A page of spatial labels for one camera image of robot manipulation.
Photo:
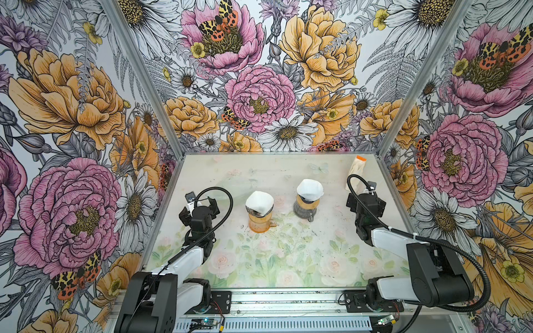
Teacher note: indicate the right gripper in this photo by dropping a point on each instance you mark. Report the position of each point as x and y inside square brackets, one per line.
[382, 205]

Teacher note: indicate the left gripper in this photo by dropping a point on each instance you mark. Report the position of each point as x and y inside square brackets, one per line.
[186, 218]

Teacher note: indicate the clear grey glass pitcher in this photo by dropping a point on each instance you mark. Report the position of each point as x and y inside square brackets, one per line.
[302, 213]

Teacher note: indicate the orange glass pitcher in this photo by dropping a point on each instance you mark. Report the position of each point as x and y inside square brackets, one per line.
[261, 224]

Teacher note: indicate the single white coffee filter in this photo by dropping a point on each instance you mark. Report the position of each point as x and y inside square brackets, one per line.
[259, 203]

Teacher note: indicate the blue glass dripper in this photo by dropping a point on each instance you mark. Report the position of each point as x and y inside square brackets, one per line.
[302, 201]

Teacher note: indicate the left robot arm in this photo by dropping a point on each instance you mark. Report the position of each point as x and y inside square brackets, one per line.
[155, 299]

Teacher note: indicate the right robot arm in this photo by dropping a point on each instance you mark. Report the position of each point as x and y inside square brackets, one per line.
[436, 276]

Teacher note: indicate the green circuit board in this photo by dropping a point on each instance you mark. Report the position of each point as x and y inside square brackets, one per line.
[203, 324]

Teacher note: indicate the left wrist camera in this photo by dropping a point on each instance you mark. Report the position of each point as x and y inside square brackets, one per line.
[190, 201]

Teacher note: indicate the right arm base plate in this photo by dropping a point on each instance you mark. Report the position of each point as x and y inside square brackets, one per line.
[359, 301]

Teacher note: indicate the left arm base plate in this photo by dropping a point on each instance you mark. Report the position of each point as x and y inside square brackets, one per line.
[220, 302]

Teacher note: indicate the aluminium mounting rail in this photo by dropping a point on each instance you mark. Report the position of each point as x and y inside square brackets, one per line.
[282, 303]

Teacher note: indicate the white vented cable duct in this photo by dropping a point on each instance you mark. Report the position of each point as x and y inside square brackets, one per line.
[299, 324]

